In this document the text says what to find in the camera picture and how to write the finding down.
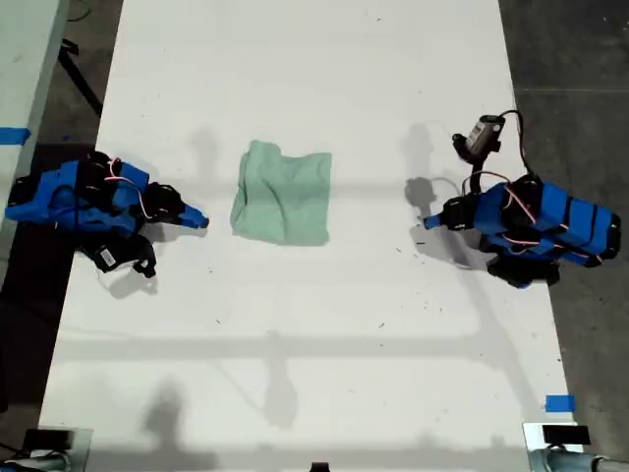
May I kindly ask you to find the long blue tape strip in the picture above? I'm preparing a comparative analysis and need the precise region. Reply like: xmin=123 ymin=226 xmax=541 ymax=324
xmin=0 ymin=126 xmax=31 ymax=146

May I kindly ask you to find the small black box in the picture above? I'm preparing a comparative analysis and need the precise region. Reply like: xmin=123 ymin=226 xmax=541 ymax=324
xmin=542 ymin=425 xmax=591 ymax=446
xmin=22 ymin=428 xmax=75 ymax=451

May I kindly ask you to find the pale side table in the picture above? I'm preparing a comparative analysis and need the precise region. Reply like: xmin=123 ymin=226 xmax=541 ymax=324
xmin=0 ymin=0 xmax=71 ymax=291

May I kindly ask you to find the camera black stalk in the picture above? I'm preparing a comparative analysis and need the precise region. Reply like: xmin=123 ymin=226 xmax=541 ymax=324
xmin=120 ymin=235 xmax=158 ymax=280
xmin=451 ymin=132 xmax=492 ymax=196

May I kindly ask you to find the grey pipe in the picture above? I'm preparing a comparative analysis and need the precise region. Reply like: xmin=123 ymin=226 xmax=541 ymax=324
xmin=528 ymin=446 xmax=629 ymax=472
xmin=0 ymin=451 xmax=73 ymax=472

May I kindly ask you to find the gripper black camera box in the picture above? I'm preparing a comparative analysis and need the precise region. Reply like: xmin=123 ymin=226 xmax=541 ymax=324
xmin=92 ymin=244 xmax=123 ymax=274
xmin=464 ymin=115 xmax=507 ymax=156

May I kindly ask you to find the white metal plate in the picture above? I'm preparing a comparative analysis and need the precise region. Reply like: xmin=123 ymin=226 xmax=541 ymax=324
xmin=36 ymin=426 xmax=93 ymax=472
xmin=522 ymin=421 xmax=586 ymax=453

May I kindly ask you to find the camera black cable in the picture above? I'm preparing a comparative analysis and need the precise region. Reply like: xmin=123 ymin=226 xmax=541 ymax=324
xmin=496 ymin=110 xmax=536 ymax=177
xmin=48 ymin=182 xmax=99 ymax=262

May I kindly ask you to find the short blue tape strip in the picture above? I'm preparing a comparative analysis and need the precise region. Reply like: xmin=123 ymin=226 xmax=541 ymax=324
xmin=544 ymin=394 xmax=576 ymax=413

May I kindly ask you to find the pale green T-shirt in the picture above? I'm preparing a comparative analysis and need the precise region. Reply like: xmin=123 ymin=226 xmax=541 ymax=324
xmin=229 ymin=140 xmax=333 ymax=247

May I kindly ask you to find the black stand leg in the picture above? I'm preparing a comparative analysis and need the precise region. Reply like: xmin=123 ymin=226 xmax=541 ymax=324
xmin=56 ymin=41 xmax=104 ymax=117

